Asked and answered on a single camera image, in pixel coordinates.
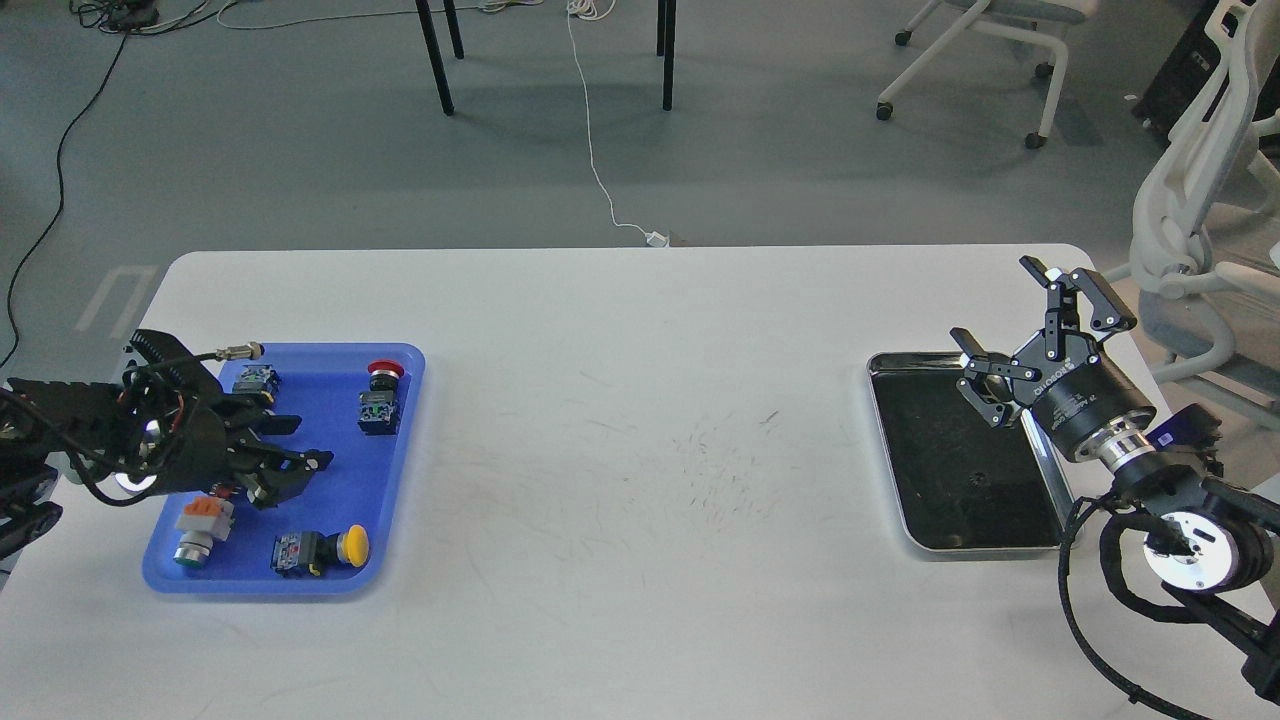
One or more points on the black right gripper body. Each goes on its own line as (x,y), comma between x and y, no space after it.
(1077,393)

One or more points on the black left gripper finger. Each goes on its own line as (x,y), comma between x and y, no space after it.
(273,475)
(257,414)

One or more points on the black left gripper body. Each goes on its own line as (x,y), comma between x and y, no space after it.
(209,451)

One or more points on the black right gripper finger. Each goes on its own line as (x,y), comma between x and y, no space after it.
(1082,311)
(988,380)

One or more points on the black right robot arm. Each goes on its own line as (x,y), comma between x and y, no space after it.
(1177,535)

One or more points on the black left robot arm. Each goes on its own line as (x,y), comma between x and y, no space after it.
(166,427)

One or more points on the small blue contact block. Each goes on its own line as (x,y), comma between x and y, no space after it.
(257,379)

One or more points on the green button orange block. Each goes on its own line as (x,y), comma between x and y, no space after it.
(203,522)

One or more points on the blue plastic tray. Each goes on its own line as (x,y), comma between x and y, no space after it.
(320,383)

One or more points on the metal tray with black mat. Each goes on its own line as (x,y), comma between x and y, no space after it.
(933,440)

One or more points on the red emergency stop button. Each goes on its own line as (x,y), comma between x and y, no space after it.
(379,409)

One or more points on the white office chair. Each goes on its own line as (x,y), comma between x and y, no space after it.
(1204,228)

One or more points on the yellow push button switch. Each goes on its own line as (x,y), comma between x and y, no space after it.
(310,552)

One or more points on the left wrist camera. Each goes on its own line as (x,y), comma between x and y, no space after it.
(169,358)

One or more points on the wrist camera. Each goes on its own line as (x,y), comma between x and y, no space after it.
(169,358)
(1193,427)

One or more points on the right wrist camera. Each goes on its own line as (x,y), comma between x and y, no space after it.
(1193,427)

